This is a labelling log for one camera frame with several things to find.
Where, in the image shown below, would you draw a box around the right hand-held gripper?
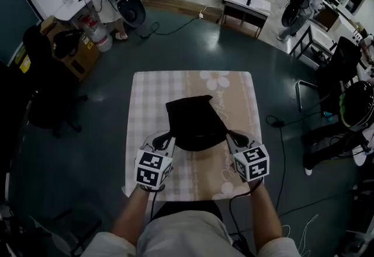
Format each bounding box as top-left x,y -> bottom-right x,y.
224,130 -> 271,183

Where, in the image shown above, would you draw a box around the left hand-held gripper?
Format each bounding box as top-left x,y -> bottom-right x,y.
133,130 -> 177,190

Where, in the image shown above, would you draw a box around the black drawstring bag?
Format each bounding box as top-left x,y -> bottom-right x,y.
164,94 -> 231,152

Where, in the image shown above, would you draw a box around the person's right forearm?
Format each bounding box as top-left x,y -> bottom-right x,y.
249,179 -> 284,248

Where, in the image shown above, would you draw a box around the person's left forearm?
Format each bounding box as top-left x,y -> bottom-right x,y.
110,183 -> 156,247

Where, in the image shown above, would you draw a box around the table with checked tablecloth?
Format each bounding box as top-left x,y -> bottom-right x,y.
122,70 -> 264,203

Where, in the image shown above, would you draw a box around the person's dark trousers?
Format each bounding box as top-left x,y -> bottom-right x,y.
150,199 -> 224,222

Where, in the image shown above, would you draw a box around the person's light t-shirt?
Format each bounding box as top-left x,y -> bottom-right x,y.
79,210 -> 302,257

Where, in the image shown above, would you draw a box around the brown cardboard box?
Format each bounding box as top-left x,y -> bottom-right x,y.
40,15 -> 102,82

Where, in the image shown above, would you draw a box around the clear water jug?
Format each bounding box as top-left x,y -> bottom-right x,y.
81,14 -> 99,32
91,23 -> 114,53

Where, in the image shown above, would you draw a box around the black mesh chair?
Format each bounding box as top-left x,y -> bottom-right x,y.
294,35 -> 363,117

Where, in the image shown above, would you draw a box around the black office chair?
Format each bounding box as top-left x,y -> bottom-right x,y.
22,24 -> 89,139

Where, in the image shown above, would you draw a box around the small white desk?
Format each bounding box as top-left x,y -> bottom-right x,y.
218,0 -> 273,40

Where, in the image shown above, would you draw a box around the black handbag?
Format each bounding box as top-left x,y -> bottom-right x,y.
53,28 -> 86,60

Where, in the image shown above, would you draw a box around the grey chair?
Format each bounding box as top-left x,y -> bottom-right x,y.
28,208 -> 103,257

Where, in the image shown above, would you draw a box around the brown wooden desk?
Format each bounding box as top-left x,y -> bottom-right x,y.
313,5 -> 342,32

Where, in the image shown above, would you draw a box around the yellow box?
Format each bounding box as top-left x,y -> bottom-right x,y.
16,53 -> 32,75

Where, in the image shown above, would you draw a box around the long white desk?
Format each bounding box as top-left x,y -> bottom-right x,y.
53,0 -> 95,22

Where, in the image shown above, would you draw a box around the black floor cable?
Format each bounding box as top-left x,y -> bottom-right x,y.
139,14 -> 202,40
265,114 -> 352,219

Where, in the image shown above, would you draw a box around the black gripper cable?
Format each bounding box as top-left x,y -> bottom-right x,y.
139,183 -> 159,222
228,178 -> 263,257

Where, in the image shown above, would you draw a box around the white floor cable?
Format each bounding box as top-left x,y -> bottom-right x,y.
281,213 -> 320,257

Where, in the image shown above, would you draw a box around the white metal-frame table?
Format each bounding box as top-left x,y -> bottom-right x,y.
287,23 -> 337,70

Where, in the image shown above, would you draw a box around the dark teal wall board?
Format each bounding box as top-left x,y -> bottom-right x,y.
0,0 -> 42,67

